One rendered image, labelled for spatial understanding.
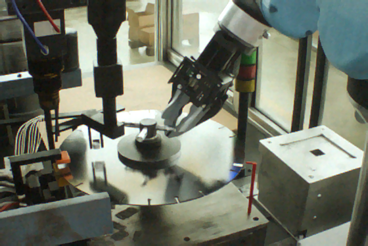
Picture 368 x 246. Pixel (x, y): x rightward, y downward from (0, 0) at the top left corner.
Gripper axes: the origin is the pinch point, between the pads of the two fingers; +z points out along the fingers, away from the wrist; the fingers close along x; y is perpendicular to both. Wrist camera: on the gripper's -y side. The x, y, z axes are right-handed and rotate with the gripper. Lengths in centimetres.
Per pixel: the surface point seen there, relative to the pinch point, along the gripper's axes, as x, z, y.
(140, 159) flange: -0.4, 4.9, 6.4
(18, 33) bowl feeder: -57, 21, -28
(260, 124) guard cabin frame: 10, 7, -55
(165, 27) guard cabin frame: -45, 14, -101
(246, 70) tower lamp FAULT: 1.2, -10.4, -23.7
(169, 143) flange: 0.8, 2.5, -0.2
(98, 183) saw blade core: -2.1, 8.8, 14.2
